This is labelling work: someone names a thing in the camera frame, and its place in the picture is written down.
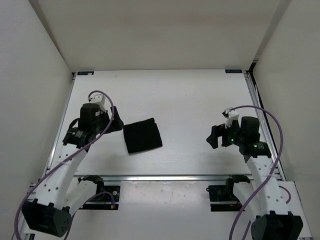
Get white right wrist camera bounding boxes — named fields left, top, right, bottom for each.
left=222, top=107, right=239, bottom=129

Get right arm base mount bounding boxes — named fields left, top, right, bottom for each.
left=206, top=175, right=251, bottom=212

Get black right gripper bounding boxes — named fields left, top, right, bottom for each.
left=205, top=118, right=245, bottom=149

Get black skirt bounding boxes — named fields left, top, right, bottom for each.
left=123, top=117, right=163, bottom=154

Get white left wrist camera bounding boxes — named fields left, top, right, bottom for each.
left=88, top=92, right=106, bottom=112

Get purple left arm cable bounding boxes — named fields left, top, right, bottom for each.
left=13, top=90, right=117, bottom=240

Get aluminium table edge rail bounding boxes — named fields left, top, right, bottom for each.
left=74, top=174, right=251, bottom=182

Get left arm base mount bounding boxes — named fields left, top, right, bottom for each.
left=77, top=175, right=121, bottom=211

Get aluminium right side rail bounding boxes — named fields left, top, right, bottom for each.
left=243, top=70, right=287, bottom=181

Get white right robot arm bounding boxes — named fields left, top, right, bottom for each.
left=206, top=116, right=304, bottom=240

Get blue label right corner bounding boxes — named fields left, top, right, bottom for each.
left=225, top=69, right=243, bottom=74

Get blue label left corner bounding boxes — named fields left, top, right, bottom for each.
left=77, top=71, right=95, bottom=76

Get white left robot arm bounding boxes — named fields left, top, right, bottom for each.
left=18, top=101, right=124, bottom=238

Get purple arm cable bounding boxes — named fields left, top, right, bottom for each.
left=228, top=104, right=292, bottom=240
left=13, top=90, right=117, bottom=240

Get blue label corner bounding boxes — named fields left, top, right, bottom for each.
left=77, top=71, right=95, bottom=76
left=225, top=69, right=243, bottom=74

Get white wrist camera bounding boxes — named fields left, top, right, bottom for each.
left=88, top=92, right=106, bottom=112
left=222, top=107, right=239, bottom=129

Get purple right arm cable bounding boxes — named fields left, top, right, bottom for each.
left=228, top=104, right=292, bottom=240

